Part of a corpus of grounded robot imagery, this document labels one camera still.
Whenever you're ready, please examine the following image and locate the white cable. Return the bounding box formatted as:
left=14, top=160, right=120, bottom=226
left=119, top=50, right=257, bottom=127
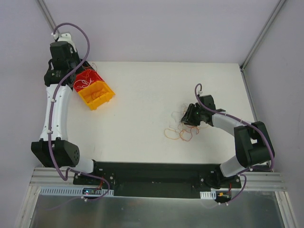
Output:
left=74, top=76, right=95, bottom=90
left=171, top=103, right=190, bottom=124

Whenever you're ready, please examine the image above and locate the orange cable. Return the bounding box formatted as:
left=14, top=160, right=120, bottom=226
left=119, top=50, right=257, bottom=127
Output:
left=89, top=90, right=106, bottom=102
left=164, top=125, right=201, bottom=142

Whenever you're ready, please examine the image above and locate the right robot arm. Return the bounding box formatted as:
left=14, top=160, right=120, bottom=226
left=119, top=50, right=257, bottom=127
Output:
left=181, top=95, right=275, bottom=188

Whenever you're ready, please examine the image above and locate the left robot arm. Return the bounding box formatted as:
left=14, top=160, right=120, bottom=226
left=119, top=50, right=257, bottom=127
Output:
left=31, top=40, right=101, bottom=185

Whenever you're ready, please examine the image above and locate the red bin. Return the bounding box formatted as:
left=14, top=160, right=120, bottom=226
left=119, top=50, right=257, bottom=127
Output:
left=73, top=69, right=103, bottom=92

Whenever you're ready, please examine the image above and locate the yellow bin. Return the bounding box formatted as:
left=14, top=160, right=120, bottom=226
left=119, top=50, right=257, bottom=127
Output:
left=78, top=81, right=115, bottom=110

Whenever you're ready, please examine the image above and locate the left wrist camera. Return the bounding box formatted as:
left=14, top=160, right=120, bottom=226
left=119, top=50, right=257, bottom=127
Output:
left=51, top=32, right=77, bottom=53

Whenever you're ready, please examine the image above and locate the left aluminium frame post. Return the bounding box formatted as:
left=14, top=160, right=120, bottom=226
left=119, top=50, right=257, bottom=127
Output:
left=35, top=0, right=57, bottom=32

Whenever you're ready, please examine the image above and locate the aluminium frame post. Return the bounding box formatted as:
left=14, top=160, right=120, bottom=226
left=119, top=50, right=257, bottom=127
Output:
left=35, top=0, right=57, bottom=32
left=240, top=0, right=287, bottom=72

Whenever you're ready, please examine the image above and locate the right cable duct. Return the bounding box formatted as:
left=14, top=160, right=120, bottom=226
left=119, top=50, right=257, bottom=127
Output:
left=199, top=190, right=231, bottom=200

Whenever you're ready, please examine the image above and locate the cable duct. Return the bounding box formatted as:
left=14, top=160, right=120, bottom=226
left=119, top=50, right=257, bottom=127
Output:
left=40, top=187, right=114, bottom=198
left=199, top=190, right=231, bottom=200

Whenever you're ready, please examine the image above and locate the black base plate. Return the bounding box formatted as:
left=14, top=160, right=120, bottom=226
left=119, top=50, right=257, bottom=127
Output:
left=73, top=159, right=247, bottom=198

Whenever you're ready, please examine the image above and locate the right aluminium frame post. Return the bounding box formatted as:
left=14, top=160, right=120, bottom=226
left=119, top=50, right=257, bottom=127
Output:
left=240, top=0, right=287, bottom=72

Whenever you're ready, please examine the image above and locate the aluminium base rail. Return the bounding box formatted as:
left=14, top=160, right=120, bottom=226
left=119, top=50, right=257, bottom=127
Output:
left=29, top=167, right=79, bottom=186

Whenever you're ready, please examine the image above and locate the left cable duct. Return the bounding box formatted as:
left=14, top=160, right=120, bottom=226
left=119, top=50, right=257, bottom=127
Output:
left=40, top=187, right=114, bottom=198

